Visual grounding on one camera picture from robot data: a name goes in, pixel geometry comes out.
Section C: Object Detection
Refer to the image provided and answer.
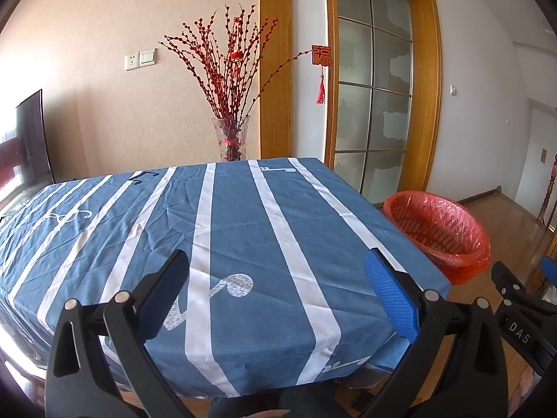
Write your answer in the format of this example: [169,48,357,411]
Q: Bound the glass vase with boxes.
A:
[212,115,252,163]

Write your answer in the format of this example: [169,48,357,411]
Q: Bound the red plastic bin liner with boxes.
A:
[383,190,491,286]

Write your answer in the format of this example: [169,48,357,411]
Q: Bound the black flat television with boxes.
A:
[15,89,56,186]

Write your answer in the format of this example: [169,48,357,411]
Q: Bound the brown wooden chair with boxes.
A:
[537,154,557,228]

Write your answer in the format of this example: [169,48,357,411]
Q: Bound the wooden door frame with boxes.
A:
[323,0,443,210]

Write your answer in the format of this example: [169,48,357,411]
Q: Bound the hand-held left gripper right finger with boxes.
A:
[361,248,508,418]

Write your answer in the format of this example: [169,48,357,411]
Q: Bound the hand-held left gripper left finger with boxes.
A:
[45,249,190,418]

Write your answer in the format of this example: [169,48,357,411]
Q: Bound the blue white striped tablecloth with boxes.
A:
[0,157,452,401]

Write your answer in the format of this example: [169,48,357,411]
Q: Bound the red berry branches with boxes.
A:
[159,3,315,123]

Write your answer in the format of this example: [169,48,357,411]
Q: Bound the wooden wall trim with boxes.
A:
[260,0,293,160]

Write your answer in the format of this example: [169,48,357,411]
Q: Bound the red hanging tassel ornament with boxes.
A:
[312,44,334,105]

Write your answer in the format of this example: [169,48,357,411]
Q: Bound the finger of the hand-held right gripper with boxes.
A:
[540,256,557,291]
[491,260,546,314]

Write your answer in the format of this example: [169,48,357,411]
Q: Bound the red plastic mesh basket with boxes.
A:
[383,190,491,286]

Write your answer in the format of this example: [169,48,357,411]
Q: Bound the frosted glass pane door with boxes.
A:
[335,0,413,204]

